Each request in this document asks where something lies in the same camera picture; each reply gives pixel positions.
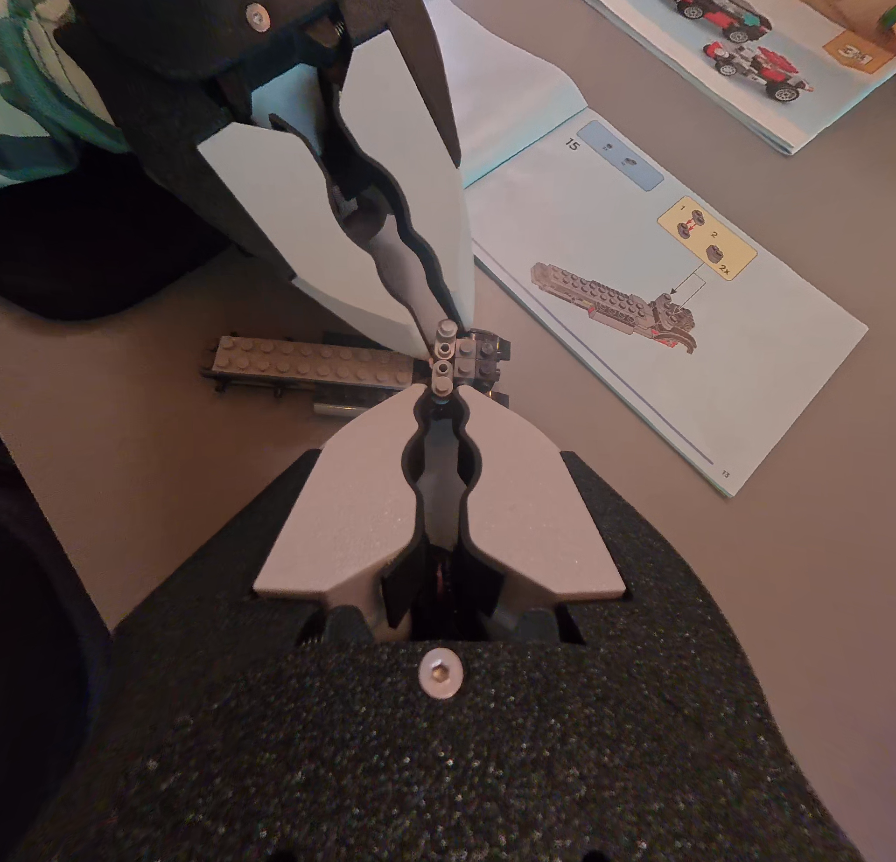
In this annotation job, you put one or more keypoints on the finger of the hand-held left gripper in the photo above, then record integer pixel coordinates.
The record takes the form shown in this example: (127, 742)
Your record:
(420, 176)
(280, 204)

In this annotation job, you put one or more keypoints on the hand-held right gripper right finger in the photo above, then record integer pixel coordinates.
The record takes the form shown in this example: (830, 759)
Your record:
(539, 519)

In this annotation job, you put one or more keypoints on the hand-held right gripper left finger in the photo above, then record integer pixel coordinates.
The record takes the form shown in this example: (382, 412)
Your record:
(343, 519)

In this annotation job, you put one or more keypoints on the grey toy brick model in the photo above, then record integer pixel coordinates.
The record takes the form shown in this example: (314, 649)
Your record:
(301, 369)

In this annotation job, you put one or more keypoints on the person's left forearm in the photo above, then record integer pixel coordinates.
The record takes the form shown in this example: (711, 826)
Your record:
(42, 106)

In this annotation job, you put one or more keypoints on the grey desk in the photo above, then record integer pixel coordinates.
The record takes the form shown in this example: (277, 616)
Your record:
(770, 596)

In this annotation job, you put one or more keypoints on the black mesh cushion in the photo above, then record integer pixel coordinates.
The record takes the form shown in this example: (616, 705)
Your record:
(91, 246)

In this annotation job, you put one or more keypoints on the instruction booklet with car cover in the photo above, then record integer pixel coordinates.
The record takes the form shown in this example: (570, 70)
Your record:
(770, 71)

